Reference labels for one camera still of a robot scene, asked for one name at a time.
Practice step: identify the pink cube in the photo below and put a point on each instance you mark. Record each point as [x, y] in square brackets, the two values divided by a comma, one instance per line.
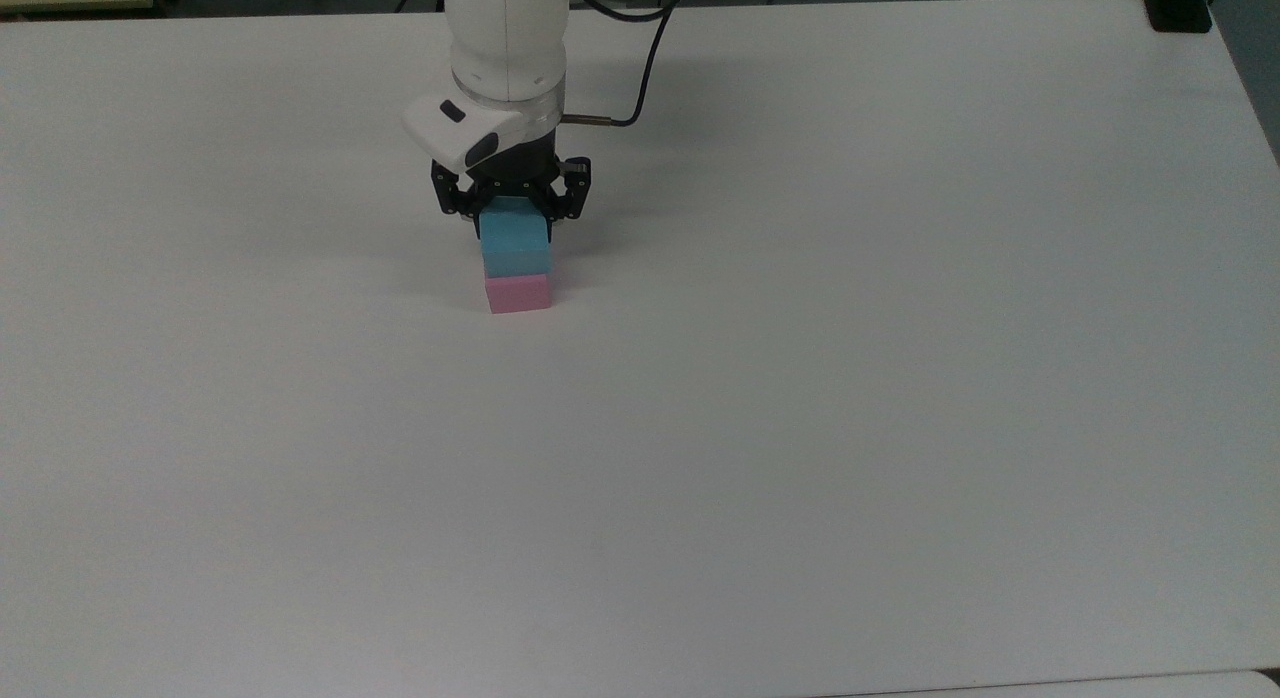
[518, 293]

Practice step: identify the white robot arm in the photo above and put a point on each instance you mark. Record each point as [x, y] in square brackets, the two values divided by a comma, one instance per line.
[505, 38]

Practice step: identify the black table clamp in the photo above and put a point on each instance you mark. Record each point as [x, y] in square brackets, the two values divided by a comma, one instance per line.
[1180, 10]

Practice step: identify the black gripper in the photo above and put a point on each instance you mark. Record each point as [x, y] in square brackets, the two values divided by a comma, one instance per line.
[520, 168]

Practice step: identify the blue cube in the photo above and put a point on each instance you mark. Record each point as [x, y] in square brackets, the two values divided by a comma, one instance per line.
[515, 240]

